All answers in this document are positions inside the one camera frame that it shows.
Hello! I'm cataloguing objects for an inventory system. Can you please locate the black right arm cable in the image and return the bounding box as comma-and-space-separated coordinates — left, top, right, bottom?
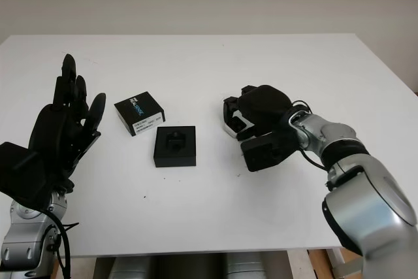
291, 99, 331, 172

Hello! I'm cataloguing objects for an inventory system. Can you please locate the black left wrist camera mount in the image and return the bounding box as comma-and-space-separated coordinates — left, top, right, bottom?
0, 141, 56, 210

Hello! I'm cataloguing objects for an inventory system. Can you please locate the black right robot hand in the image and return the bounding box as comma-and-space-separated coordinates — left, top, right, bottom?
223, 84, 294, 141

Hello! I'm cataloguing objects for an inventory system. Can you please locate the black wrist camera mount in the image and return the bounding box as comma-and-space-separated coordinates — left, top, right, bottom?
0, 141, 56, 210
240, 131, 301, 172

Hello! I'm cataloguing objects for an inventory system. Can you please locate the white table leg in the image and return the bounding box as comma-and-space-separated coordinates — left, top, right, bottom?
328, 248, 347, 276

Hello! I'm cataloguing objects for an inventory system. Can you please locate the black printed box lid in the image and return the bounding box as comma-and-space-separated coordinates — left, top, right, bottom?
114, 91, 166, 138

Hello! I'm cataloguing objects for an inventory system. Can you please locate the small silver cube camera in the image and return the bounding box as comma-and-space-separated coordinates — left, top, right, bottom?
223, 101, 255, 138

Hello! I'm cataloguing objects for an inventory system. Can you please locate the grey robot lower body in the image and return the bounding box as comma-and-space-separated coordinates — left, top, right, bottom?
94, 251, 289, 279

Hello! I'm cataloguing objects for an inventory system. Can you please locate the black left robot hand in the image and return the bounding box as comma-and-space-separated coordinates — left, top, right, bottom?
28, 53, 107, 191

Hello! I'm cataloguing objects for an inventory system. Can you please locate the black camera box base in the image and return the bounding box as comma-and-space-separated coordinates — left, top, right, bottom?
152, 125, 197, 168

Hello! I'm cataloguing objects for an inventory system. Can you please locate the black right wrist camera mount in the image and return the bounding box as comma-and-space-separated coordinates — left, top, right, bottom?
240, 131, 301, 172

